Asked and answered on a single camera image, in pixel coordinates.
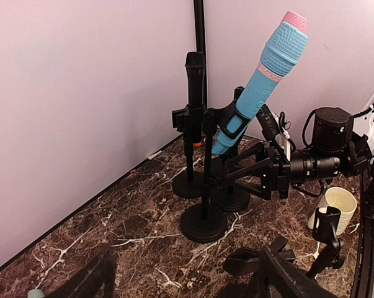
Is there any mint green microphone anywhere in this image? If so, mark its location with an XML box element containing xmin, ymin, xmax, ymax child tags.
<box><xmin>27</xmin><ymin>289</ymin><xmax>45</xmax><ymax>298</ymax></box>

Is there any black right corner post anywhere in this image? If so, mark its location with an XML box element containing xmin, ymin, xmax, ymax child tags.
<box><xmin>193</xmin><ymin>0</ymin><xmax>208</xmax><ymax>107</ymax></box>

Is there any pink microphone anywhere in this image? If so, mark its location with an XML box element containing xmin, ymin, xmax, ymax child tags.
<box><xmin>282</xmin><ymin>11</ymin><xmax>308</xmax><ymax>33</ymax></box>

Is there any black stand of green microphone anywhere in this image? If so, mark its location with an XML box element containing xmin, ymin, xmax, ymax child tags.
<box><xmin>306</xmin><ymin>208</ymin><xmax>345</xmax><ymax>279</ymax></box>

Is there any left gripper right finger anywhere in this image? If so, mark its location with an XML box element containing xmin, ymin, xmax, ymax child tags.
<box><xmin>257</xmin><ymin>247</ymin><xmax>336</xmax><ymax>297</ymax></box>

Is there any tall black microphone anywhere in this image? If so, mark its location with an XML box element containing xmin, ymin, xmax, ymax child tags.
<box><xmin>185</xmin><ymin>52</ymin><xmax>206</xmax><ymax>147</ymax></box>

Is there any black stand of tall microphone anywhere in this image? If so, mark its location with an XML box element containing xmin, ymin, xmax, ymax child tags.
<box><xmin>172</xmin><ymin>105</ymin><xmax>205</xmax><ymax>199</ymax></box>

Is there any cream ribbed mug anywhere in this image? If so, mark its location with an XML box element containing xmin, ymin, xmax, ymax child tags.
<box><xmin>307</xmin><ymin>187</ymin><xmax>357</xmax><ymax>236</ymax></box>

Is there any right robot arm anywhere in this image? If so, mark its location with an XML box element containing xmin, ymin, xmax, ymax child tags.
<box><xmin>218</xmin><ymin>92</ymin><xmax>374</xmax><ymax>200</ymax></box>

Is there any black stand of blue microphone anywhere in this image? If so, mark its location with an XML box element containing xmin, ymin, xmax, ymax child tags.
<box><xmin>180</xmin><ymin>86</ymin><xmax>244</xmax><ymax>243</ymax></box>

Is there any black stand of pink microphone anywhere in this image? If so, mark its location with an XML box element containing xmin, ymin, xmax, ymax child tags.
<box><xmin>210</xmin><ymin>148</ymin><xmax>250</xmax><ymax>213</ymax></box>

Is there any blue microphone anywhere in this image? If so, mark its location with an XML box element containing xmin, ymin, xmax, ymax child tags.
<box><xmin>211</xmin><ymin>20</ymin><xmax>308</xmax><ymax>155</ymax></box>

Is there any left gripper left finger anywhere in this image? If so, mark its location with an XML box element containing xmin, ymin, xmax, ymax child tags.
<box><xmin>45</xmin><ymin>250</ymin><xmax>116</xmax><ymax>297</ymax></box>

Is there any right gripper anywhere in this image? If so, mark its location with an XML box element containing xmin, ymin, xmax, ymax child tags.
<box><xmin>223</xmin><ymin>141</ymin><xmax>290</xmax><ymax>199</ymax></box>

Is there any black stand of beige microphone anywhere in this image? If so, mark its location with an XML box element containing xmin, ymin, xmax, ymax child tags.
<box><xmin>223</xmin><ymin>236</ymin><xmax>296</xmax><ymax>277</ymax></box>

